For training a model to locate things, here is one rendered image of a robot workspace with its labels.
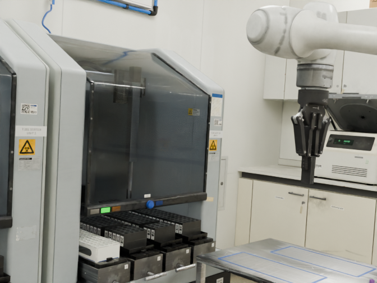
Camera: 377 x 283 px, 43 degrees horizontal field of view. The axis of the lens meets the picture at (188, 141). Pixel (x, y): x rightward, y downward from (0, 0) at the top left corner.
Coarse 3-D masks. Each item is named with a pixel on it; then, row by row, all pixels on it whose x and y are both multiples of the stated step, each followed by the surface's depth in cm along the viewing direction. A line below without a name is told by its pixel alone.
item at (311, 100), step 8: (304, 96) 118; (312, 96) 117; (320, 96) 117; (328, 96) 119; (304, 104) 118; (312, 104) 119; (320, 104) 118; (304, 112) 118; (320, 112) 121; (304, 120) 119
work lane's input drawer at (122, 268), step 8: (80, 256) 162; (120, 256) 165; (80, 264) 160; (88, 264) 157; (96, 264) 155; (104, 264) 155; (112, 264) 158; (120, 264) 160; (128, 264) 162; (80, 272) 160; (88, 272) 157; (96, 272) 153; (104, 272) 155; (112, 272) 157; (120, 272) 160; (128, 272) 163; (96, 280) 153; (104, 280) 155; (112, 280) 158; (120, 280) 160; (128, 280) 163
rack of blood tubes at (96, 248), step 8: (80, 232) 175; (88, 232) 175; (80, 240) 164; (88, 240) 166; (96, 240) 166; (104, 240) 166; (112, 240) 166; (80, 248) 173; (88, 248) 160; (96, 248) 157; (104, 248) 159; (112, 248) 161; (88, 256) 160; (96, 256) 157; (104, 256) 159; (112, 256) 161
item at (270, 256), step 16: (272, 240) 197; (208, 256) 170; (224, 256) 171; (240, 256) 172; (256, 256) 173; (272, 256) 174; (288, 256) 175; (304, 256) 176; (320, 256) 178; (336, 256) 179; (240, 272) 155; (256, 272) 154; (272, 272) 155; (288, 272) 156; (304, 272) 157; (320, 272) 158; (336, 272) 159; (352, 272) 160; (368, 272) 161
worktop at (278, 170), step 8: (240, 168) 404; (248, 168) 402; (256, 168) 406; (264, 168) 409; (272, 168) 413; (280, 168) 417; (288, 168) 421; (296, 168) 425; (280, 176) 377; (288, 176) 372; (296, 176) 368; (336, 184) 346; (344, 184) 341; (352, 184) 338; (360, 184) 337; (376, 184) 342
